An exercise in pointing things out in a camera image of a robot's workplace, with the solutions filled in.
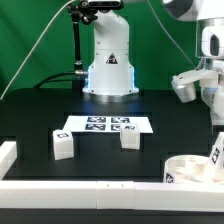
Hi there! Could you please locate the white round stool seat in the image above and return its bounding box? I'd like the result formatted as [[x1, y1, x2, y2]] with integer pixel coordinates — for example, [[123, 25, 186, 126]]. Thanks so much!
[[163, 155, 224, 185]]

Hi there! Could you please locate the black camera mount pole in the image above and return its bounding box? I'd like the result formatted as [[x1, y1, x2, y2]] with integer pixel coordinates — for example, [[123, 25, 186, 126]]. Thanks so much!
[[67, 4, 84, 92]]

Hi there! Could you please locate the black camera on mount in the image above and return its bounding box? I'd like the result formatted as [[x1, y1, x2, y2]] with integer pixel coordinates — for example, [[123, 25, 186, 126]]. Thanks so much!
[[79, 0, 124, 10]]

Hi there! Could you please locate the white left rail block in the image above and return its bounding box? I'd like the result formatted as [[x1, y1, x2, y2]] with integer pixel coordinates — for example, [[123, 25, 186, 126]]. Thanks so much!
[[0, 141, 17, 181]]

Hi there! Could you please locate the black cable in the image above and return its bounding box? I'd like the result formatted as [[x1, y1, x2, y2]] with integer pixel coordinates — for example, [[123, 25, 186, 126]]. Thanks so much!
[[33, 71, 84, 89]]

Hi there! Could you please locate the white front rail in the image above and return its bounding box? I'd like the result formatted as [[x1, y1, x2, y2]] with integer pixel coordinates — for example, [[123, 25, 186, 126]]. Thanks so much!
[[0, 181, 224, 212]]

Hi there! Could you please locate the white cable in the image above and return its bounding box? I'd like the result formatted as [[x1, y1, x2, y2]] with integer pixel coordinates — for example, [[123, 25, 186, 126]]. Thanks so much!
[[0, 0, 76, 101]]

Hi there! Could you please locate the green backdrop curtain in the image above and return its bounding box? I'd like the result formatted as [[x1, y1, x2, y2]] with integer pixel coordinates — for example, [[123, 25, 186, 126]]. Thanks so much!
[[0, 0, 199, 96]]

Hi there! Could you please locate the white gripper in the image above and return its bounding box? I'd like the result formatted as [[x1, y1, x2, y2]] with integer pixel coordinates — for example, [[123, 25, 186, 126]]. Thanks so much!
[[200, 25, 224, 125]]

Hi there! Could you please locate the white marker sheet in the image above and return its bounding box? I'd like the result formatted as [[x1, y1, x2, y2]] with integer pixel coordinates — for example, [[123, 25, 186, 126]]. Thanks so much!
[[63, 115, 153, 133]]

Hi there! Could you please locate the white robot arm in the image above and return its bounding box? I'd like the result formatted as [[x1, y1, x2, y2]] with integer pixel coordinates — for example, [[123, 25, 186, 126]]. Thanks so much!
[[84, 0, 224, 125]]

